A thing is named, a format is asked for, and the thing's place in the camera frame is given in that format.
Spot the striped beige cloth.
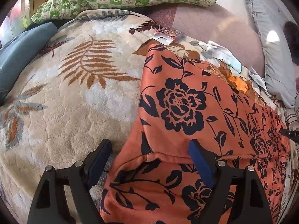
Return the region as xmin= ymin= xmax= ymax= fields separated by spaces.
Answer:
xmin=284 ymin=97 xmax=299 ymax=130

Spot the grey pillow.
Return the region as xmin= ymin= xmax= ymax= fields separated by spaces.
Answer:
xmin=244 ymin=0 xmax=296 ymax=108

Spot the white light-blue small garment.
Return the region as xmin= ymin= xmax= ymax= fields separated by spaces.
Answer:
xmin=198 ymin=41 xmax=242 ymax=74

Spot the beige leaf-pattern fleece blanket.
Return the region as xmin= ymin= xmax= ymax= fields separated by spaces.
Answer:
xmin=0 ymin=9 xmax=290 ymax=224

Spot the small red printed packet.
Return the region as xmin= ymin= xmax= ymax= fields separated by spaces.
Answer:
xmin=151 ymin=26 xmax=184 ymax=45

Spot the orange black floral garment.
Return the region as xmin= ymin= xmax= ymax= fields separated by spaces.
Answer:
xmin=100 ymin=44 xmax=290 ymax=223

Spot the mauve quilted bed sheet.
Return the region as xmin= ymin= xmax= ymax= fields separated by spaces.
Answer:
xmin=145 ymin=4 xmax=265 ymax=77

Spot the blue folded cloth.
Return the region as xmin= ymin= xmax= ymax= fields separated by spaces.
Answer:
xmin=0 ymin=22 xmax=58 ymax=104

